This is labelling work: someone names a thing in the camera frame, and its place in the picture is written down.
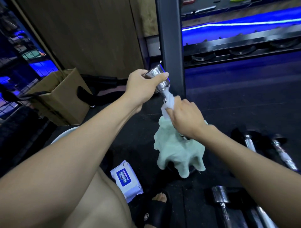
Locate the person's right hand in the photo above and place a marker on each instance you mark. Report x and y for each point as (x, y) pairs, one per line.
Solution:
(188, 119)

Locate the person's left hand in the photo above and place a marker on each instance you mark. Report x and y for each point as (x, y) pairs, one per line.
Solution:
(141, 91)

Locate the white wet wipe sheet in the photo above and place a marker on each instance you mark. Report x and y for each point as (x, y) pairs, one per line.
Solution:
(169, 103)

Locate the small chrome dumbbell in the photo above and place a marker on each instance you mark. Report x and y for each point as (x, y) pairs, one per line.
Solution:
(157, 70)

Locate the large chrome dumbbell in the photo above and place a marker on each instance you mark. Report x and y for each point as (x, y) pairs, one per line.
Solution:
(219, 193)

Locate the white blue wet wipes pack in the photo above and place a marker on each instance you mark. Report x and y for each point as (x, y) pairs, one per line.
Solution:
(131, 190)

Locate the person's left forearm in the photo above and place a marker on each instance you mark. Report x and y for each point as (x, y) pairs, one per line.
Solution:
(58, 164)

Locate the person's right forearm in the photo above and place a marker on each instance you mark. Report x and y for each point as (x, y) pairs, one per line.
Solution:
(258, 178)

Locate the person's left leg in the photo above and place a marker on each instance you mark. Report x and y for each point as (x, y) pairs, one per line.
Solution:
(98, 206)

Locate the light green cloth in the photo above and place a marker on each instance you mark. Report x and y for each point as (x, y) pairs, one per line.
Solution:
(176, 152)

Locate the black padded bench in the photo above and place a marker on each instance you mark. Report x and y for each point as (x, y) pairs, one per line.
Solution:
(105, 98)

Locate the brown cardboard box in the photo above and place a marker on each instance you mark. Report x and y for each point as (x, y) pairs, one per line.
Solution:
(68, 105)

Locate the white rimmed basin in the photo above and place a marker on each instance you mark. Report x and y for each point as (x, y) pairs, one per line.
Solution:
(65, 131)

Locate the dark metal rack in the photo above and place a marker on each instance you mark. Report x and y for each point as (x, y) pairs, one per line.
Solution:
(235, 42)

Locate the black left sandal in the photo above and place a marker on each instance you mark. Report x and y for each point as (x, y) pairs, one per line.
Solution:
(157, 213)

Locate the red weight plate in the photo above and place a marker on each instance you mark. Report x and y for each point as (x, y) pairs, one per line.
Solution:
(188, 2)

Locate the steel barbell bar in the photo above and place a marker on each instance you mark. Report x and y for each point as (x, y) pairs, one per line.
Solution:
(204, 9)

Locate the thin wooden stick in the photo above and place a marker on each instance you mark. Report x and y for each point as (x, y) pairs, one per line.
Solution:
(42, 40)

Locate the glowing white light strip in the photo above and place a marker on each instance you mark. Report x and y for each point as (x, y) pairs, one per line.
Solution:
(247, 23)

